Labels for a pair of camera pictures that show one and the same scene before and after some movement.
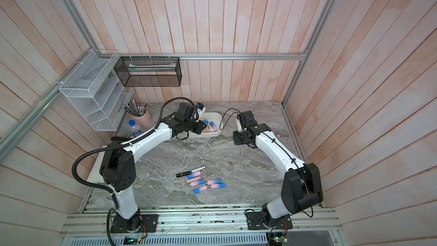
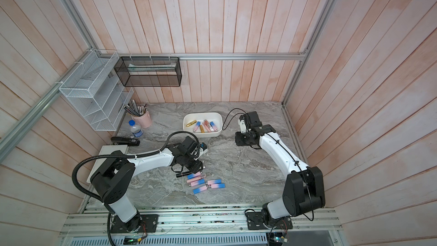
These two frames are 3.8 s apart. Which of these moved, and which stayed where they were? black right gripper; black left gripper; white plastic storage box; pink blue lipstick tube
Moved: black left gripper
Stayed: white plastic storage box; pink blue lipstick tube; black right gripper
